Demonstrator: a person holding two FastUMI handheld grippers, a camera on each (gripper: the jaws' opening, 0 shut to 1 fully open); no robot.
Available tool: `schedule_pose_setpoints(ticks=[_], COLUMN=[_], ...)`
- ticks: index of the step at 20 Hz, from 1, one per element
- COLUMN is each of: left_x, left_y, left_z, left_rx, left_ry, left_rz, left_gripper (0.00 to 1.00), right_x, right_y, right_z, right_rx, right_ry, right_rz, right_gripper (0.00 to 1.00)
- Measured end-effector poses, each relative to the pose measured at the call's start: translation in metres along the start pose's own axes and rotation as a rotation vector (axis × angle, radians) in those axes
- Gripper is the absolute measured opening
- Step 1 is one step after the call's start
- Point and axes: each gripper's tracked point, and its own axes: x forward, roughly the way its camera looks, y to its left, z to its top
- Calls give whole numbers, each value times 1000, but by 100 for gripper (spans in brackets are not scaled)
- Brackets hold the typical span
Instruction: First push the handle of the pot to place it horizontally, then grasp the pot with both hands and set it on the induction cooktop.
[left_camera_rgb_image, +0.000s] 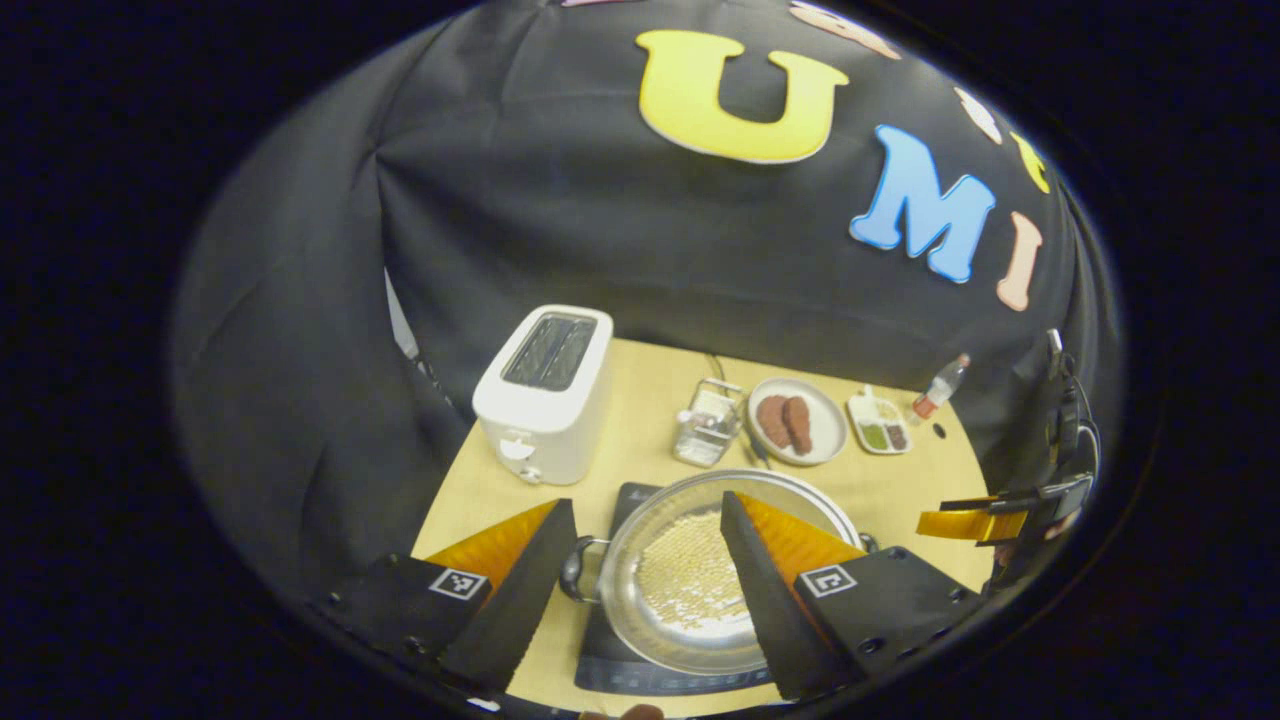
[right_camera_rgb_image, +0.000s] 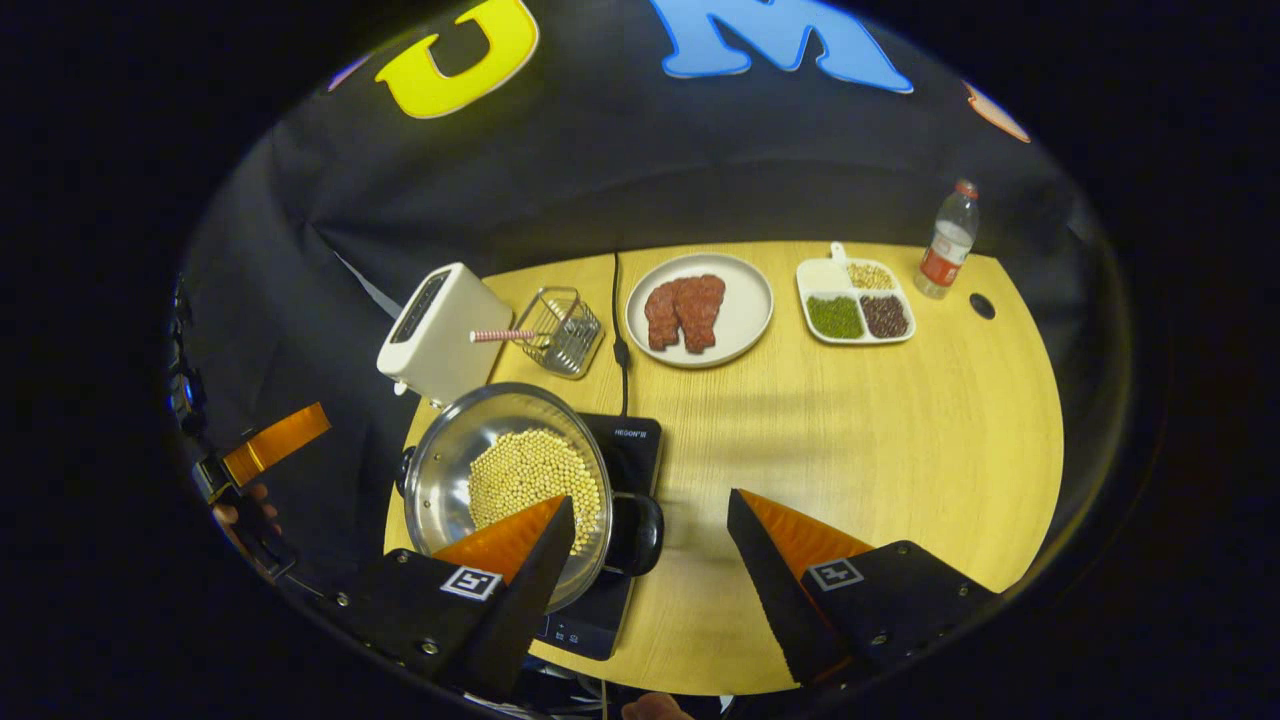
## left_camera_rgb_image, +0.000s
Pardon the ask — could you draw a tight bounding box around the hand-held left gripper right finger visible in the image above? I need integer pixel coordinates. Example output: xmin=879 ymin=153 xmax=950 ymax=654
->
xmin=719 ymin=490 xmax=988 ymax=702

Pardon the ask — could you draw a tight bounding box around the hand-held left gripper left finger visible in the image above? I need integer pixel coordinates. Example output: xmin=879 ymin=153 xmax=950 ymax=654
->
xmin=316 ymin=497 xmax=581 ymax=695

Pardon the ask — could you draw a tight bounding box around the steel pot with black handles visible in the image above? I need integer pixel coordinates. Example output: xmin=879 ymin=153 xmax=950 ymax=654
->
xmin=557 ymin=468 xmax=882 ymax=677

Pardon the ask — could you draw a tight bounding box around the black induction cooktop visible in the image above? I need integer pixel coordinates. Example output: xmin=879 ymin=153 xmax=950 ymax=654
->
xmin=574 ymin=481 xmax=781 ymax=697

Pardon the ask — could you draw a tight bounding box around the pile of soybeans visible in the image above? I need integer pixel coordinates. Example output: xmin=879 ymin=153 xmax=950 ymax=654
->
xmin=640 ymin=512 xmax=753 ymax=633

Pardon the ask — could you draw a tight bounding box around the clear water bottle red label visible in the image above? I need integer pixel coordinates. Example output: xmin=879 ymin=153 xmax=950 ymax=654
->
xmin=909 ymin=352 xmax=972 ymax=422

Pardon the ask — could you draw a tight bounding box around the white divided dish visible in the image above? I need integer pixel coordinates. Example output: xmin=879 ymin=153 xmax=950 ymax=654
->
xmin=846 ymin=384 xmax=914 ymax=457

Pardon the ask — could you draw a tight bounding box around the white oval plate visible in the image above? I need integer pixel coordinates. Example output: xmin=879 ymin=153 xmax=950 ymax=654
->
xmin=746 ymin=376 xmax=850 ymax=468

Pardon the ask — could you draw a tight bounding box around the white toaster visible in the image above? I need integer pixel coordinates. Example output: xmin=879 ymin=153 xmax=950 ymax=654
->
xmin=472 ymin=304 xmax=615 ymax=487

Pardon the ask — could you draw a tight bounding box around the metal wire rack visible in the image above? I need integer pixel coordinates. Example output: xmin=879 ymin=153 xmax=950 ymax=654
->
xmin=672 ymin=377 xmax=747 ymax=469

